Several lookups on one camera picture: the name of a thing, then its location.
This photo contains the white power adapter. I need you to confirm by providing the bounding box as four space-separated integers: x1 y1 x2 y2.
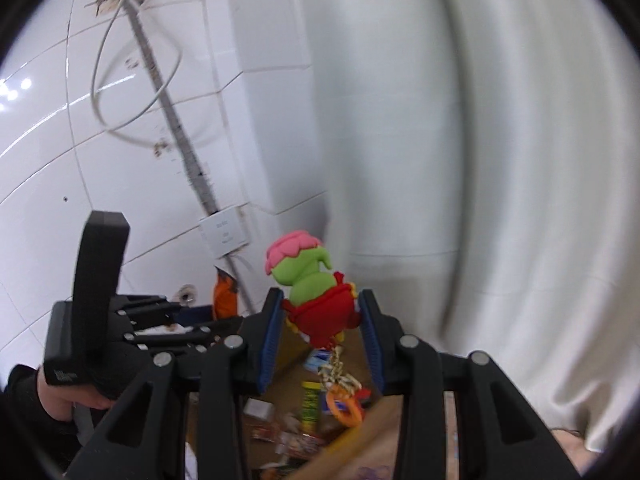
243 398 274 422

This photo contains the orange snack bar wrapper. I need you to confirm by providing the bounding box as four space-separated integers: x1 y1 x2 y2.
213 268 239 320

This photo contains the left hand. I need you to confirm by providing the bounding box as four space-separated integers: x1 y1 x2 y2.
36 367 115 422

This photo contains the lion dance doll keychain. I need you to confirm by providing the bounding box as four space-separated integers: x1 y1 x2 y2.
264 231 364 428

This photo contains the cardboard box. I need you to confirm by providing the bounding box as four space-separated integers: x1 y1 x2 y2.
242 328 402 479

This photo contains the white curtain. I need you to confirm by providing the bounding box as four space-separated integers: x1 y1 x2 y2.
302 0 639 452

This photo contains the Tempo tissue pack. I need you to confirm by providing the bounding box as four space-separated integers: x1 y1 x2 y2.
303 349 331 374

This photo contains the white wall socket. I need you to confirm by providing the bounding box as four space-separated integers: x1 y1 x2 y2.
198 207 248 259

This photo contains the green snack bar wrapper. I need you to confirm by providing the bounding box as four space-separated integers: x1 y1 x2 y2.
300 382 322 434

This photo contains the red snack packet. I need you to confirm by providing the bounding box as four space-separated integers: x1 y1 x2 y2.
250 422 326 460

